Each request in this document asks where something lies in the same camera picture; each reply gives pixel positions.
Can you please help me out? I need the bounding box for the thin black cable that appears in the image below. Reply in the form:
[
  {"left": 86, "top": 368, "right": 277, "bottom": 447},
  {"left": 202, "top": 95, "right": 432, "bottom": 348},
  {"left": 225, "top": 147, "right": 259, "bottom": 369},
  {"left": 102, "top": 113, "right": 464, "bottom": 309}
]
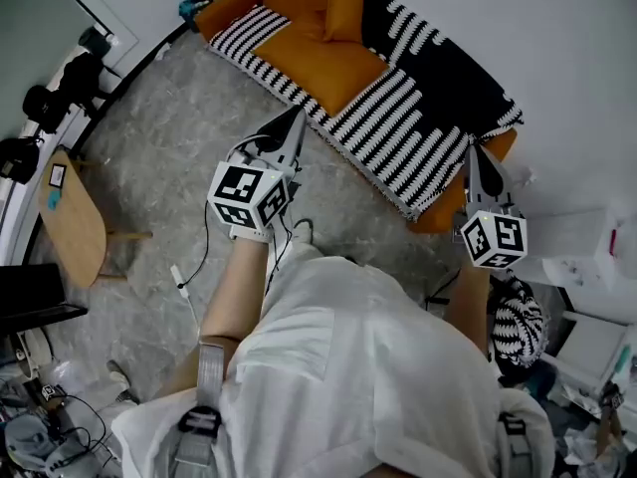
[{"left": 177, "top": 200, "right": 211, "bottom": 289}]

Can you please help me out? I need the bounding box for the teal box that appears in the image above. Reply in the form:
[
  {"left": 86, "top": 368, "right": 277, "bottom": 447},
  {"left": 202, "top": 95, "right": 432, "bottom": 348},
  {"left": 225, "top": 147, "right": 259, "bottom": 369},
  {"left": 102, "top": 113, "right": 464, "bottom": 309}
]
[{"left": 178, "top": 0, "right": 215, "bottom": 22}]

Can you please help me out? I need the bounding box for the black white striped pillow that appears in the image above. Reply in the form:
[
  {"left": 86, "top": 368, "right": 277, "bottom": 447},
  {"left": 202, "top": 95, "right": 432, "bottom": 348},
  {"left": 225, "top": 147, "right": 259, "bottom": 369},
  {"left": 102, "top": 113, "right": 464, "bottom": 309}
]
[{"left": 487, "top": 272, "right": 548, "bottom": 370}]

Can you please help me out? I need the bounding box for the person's left forearm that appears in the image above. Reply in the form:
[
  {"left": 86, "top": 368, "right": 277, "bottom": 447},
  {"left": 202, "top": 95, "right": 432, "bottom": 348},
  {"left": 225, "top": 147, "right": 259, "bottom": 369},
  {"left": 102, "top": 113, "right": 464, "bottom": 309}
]
[{"left": 198, "top": 235, "right": 281, "bottom": 351}]

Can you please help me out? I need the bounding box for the black white striped blanket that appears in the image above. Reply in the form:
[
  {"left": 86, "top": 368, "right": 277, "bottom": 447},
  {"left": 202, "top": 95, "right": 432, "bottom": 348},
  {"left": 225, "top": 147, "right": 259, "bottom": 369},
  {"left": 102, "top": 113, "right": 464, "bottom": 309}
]
[{"left": 208, "top": 0, "right": 525, "bottom": 223}]

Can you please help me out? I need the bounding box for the dark green cylinder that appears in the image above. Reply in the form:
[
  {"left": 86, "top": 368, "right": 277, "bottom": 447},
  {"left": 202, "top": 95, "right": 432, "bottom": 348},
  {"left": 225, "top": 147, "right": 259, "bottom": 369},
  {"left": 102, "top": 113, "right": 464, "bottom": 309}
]
[{"left": 78, "top": 26, "right": 113, "bottom": 59}]

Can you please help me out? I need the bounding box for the large orange cushion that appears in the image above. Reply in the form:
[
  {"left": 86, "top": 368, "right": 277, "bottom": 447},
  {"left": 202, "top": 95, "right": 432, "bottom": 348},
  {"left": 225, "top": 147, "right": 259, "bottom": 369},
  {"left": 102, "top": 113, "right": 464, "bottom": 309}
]
[{"left": 251, "top": 17, "right": 391, "bottom": 118}]

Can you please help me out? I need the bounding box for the grey arm strap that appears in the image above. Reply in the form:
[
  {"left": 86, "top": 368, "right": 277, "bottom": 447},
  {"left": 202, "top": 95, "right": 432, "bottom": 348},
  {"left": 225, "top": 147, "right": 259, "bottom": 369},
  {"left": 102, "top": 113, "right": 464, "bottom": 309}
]
[{"left": 197, "top": 342, "right": 226, "bottom": 410}]

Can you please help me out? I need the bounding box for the orange sofa with backrest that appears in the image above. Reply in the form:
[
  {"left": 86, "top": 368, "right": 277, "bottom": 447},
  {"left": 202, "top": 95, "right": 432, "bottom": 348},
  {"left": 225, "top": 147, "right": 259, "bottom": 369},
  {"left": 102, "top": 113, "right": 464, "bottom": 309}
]
[{"left": 193, "top": 0, "right": 524, "bottom": 236}]

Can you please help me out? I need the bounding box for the grey shoe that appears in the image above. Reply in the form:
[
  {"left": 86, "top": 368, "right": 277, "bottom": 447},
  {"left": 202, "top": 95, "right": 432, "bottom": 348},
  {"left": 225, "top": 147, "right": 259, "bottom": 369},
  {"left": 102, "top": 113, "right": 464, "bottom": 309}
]
[{"left": 106, "top": 359, "right": 141, "bottom": 405}]

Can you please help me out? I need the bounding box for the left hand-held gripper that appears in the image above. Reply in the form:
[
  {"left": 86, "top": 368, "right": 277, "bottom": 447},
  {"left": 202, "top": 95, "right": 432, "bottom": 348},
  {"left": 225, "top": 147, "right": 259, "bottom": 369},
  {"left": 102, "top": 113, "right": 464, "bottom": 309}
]
[{"left": 206, "top": 105, "right": 308, "bottom": 244}]

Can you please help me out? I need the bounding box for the white cable with adapter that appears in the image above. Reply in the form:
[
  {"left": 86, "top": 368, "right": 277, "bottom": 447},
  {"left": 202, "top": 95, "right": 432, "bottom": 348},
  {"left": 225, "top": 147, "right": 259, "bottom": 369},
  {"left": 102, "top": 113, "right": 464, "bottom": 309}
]
[{"left": 169, "top": 264, "right": 203, "bottom": 336}]

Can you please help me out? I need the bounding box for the white shelf unit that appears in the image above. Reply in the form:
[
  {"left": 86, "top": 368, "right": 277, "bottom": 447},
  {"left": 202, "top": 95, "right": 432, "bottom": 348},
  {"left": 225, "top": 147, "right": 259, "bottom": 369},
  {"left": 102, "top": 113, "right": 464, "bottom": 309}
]
[{"left": 541, "top": 309, "right": 637, "bottom": 392}]

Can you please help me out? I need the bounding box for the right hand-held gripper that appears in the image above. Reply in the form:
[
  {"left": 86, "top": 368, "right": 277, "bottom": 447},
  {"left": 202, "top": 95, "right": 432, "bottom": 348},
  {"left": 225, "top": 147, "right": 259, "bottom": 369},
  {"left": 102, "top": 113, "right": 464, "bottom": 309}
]
[{"left": 453, "top": 143, "right": 530, "bottom": 271}]

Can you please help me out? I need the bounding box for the person's white clothing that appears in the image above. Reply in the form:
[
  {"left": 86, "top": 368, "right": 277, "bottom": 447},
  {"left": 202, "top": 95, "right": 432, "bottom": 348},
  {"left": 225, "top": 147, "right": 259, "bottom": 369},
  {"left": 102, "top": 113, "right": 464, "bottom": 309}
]
[{"left": 110, "top": 224, "right": 556, "bottom": 478}]

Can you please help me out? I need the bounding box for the white box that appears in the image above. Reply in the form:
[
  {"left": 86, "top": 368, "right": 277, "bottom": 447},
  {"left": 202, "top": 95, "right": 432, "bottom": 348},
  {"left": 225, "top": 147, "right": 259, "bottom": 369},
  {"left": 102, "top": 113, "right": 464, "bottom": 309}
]
[{"left": 517, "top": 208, "right": 629, "bottom": 291}]

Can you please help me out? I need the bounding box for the oval wooden side table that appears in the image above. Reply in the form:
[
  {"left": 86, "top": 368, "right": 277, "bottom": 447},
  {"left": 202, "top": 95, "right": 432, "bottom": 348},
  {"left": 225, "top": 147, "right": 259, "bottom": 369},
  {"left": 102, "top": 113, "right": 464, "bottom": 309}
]
[{"left": 37, "top": 149, "right": 154, "bottom": 289}]

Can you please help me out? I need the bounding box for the grey shoulder strap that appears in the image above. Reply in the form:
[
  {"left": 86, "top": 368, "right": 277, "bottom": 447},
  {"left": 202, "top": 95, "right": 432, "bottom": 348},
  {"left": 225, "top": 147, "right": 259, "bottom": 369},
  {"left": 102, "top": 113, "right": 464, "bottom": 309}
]
[{"left": 497, "top": 410, "right": 536, "bottom": 478}]

